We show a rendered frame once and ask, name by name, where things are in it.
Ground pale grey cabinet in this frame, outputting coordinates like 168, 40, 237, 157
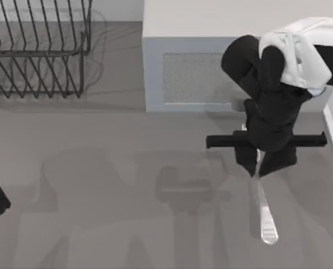
142, 0, 332, 113

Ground dark wire dish rack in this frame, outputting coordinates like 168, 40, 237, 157
0, 0, 94, 99

